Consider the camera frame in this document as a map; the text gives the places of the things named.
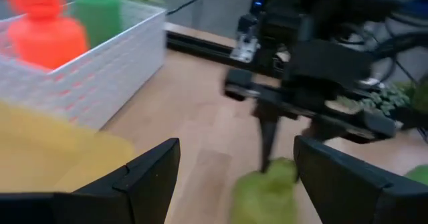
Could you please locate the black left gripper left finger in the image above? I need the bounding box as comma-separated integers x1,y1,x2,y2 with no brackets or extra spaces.
0,137,181,224

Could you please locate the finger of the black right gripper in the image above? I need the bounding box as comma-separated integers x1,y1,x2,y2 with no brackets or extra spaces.
253,104,281,175
300,120,340,151

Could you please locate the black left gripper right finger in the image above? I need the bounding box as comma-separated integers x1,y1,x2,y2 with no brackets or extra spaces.
293,135,428,224

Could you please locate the yellow-green toy pear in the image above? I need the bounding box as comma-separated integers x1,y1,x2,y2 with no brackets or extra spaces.
230,156,299,224

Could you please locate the orange squeeze bottle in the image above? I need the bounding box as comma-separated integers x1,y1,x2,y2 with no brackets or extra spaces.
3,0,90,70

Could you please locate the green squeeze bottle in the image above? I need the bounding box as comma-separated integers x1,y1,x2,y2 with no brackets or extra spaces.
72,0,123,49

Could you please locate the small potted succulent plant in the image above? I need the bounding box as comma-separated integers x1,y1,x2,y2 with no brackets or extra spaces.
334,80,428,118

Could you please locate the yellow translucent plastic bin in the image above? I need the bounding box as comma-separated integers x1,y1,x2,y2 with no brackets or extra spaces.
0,100,136,194

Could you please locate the white perforated plastic basket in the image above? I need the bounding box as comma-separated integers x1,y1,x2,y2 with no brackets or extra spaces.
0,0,167,130

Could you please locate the black aluminium table frame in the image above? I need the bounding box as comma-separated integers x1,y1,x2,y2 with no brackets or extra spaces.
165,29,285,80

